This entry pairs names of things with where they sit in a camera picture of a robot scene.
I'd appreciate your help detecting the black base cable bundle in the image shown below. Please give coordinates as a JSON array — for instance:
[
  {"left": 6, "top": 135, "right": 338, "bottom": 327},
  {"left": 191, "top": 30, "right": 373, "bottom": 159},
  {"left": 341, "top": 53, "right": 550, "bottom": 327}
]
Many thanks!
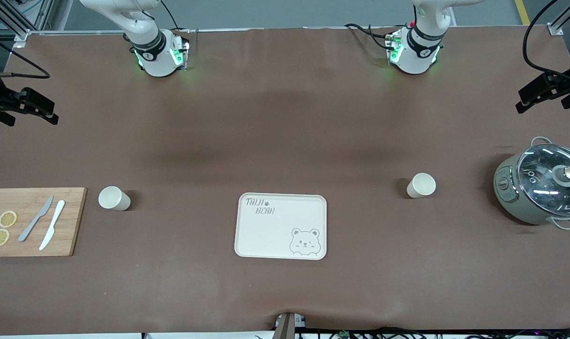
[{"left": 344, "top": 23, "right": 394, "bottom": 50}]

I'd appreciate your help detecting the brown table cover sheet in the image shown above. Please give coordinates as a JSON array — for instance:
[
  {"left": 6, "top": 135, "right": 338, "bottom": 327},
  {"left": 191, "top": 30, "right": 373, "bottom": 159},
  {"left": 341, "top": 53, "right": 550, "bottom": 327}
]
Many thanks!
[{"left": 0, "top": 27, "right": 570, "bottom": 336}]

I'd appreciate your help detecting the grey plastic knife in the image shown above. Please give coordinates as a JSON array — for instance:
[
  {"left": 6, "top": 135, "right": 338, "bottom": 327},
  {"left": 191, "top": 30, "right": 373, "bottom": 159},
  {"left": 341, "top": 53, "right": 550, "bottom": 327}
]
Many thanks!
[{"left": 18, "top": 195, "right": 54, "bottom": 242}]

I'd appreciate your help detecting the white plastic cup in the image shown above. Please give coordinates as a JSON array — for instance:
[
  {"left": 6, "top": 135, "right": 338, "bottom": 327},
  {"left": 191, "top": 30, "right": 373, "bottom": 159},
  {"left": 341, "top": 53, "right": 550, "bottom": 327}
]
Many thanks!
[
  {"left": 406, "top": 173, "right": 437, "bottom": 199},
  {"left": 98, "top": 186, "right": 131, "bottom": 211}
]

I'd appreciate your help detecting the white plastic knife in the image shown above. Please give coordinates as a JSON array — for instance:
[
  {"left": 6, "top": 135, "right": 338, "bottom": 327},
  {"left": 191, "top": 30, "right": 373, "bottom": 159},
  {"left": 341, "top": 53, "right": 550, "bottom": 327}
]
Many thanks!
[{"left": 39, "top": 200, "right": 66, "bottom": 251}]

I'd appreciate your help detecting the glass pot lid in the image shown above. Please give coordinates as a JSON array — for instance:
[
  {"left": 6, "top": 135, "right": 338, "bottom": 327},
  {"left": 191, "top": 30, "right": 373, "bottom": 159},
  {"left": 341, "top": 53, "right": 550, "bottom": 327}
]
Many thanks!
[{"left": 518, "top": 144, "right": 570, "bottom": 217}]

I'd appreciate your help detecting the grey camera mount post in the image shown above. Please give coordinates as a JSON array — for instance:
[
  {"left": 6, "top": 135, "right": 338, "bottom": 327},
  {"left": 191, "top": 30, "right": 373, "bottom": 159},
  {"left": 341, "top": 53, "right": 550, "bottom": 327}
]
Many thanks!
[{"left": 272, "top": 312, "right": 309, "bottom": 339}]

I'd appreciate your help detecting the grey-green electric cooking pot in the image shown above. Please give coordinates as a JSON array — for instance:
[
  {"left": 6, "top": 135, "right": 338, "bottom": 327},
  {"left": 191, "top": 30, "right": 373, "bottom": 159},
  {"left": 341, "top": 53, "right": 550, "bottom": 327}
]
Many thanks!
[{"left": 493, "top": 137, "right": 570, "bottom": 230}]

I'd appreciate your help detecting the cream tray with bear print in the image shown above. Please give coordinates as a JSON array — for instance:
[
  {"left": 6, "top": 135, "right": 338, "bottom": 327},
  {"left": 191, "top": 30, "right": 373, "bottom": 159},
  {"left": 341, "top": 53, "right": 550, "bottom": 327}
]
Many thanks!
[{"left": 234, "top": 193, "right": 328, "bottom": 260}]

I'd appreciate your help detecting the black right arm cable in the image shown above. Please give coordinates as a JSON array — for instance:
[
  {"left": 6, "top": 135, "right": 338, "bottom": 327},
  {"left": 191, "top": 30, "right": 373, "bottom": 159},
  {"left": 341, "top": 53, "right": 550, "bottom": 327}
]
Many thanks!
[{"left": 0, "top": 31, "right": 50, "bottom": 79}]

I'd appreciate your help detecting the aluminium frame profile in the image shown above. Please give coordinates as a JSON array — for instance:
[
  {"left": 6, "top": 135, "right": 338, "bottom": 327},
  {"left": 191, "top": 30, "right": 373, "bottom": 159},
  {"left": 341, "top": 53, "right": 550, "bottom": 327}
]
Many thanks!
[
  {"left": 546, "top": 0, "right": 570, "bottom": 36},
  {"left": 0, "top": 0, "right": 55, "bottom": 48}
]

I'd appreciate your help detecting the bamboo cutting board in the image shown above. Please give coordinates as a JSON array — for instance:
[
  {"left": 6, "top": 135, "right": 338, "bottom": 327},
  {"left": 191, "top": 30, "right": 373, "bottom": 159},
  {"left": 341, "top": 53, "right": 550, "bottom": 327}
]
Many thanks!
[{"left": 0, "top": 187, "right": 88, "bottom": 258}]

